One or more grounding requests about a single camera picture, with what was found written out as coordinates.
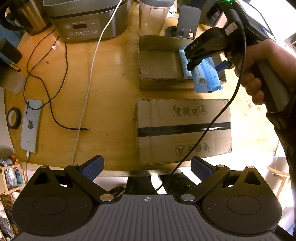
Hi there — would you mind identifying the blue snack pack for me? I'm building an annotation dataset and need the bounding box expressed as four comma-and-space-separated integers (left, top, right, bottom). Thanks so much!
179, 49, 192, 79
191, 57, 223, 93

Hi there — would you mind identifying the cardboard box lid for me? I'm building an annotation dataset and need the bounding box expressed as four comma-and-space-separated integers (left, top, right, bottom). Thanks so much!
134, 98, 232, 166

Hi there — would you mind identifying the person right hand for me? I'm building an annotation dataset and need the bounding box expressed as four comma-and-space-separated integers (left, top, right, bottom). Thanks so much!
235, 39, 295, 105

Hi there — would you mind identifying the dark blue air fryer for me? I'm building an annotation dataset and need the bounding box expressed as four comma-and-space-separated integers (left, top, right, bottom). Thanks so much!
189, 0, 227, 28

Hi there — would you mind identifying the black phone stand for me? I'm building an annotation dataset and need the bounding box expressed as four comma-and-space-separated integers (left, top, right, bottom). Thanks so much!
176, 5, 201, 39

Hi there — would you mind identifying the open cardboard box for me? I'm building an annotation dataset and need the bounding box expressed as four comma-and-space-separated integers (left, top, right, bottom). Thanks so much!
138, 35, 194, 91

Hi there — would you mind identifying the light blue smartphone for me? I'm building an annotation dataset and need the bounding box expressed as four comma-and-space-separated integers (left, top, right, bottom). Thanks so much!
21, 99, 43, 153

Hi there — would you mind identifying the black tape roll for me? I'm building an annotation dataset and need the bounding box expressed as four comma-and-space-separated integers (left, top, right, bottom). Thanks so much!
6, 108, 22, 130

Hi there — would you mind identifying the grey rice cooker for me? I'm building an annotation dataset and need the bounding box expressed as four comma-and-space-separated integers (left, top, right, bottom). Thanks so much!
43, 0, 132, 43

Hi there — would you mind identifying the steel electric kettle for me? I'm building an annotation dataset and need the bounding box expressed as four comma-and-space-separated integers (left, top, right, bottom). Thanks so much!
1, 1, 52, 35

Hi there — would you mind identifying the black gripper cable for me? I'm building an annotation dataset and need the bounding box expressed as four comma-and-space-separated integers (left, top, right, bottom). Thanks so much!
108, 14, 247, 195

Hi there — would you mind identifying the black usb cable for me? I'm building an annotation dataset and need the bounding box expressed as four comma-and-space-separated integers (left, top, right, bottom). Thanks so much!
23, 28, 91, 131

